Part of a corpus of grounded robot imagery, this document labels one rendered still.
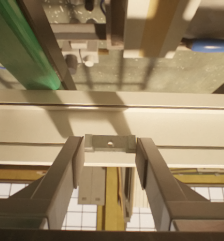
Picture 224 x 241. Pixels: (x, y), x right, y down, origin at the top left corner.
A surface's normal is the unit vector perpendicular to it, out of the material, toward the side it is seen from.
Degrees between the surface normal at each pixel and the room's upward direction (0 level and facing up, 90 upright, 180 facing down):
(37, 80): 0
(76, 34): 90
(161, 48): 0
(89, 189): 90
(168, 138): 90
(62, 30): 0
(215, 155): 90
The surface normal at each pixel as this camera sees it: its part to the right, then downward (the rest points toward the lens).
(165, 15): -0.02, 0.95
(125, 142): 0.02, -0.31
